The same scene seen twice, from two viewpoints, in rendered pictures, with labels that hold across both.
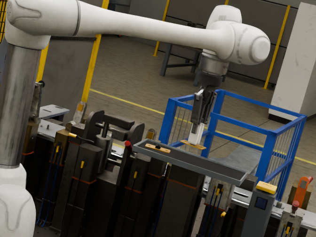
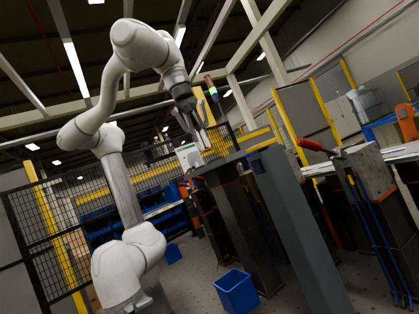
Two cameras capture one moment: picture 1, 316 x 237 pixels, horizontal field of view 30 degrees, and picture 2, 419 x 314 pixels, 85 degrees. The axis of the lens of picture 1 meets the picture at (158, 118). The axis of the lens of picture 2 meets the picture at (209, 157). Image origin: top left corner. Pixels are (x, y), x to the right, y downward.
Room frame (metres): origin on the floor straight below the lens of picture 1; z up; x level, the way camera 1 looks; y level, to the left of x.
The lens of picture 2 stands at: (1.30, -0.72, 1.15)
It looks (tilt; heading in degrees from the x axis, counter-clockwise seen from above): 3 degrees up; 47
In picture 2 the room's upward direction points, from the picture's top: 23 degrees counter-clockwise
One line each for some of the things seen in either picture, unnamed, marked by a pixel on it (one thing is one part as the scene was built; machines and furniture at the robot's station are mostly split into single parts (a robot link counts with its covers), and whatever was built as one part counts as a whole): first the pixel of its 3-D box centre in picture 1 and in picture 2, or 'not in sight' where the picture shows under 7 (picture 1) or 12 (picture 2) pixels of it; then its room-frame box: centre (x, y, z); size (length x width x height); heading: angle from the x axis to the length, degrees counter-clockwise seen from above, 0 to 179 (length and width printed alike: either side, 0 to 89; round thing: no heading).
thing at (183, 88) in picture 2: (208, 86); (185, 99); (1.85, -0.13, 1.41); 0.08 x 0.07 x 0.09; 153
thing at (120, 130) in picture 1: (102, 179); (226, 207); (2.08, 0.14, 0.95); 0.18 x 0.13 x 0.49; 74
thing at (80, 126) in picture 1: (70, 178); not in sight; (2.11, 0.27, 0.91); 0.07 x 0.05 x 0.42; 164
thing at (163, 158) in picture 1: (190, 161); (216, 164); (1.86, -0.14, 1.16); 0.37 x 0.14 x 0.02; 74
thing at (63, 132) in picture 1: (55, 178); not in sight; (2.13, 0.33, 0.88); 0.11 x 0.07 x 0.37; 164
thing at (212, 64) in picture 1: (214, 64); (177, 81); (1.85, -0.13, 1.49); 0.09 x 0.09 x 0.06
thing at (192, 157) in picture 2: (3, 72); (199, 171); (2.46, 0.69, 1.17); 0.12 x 0.01 x 0.34; 164
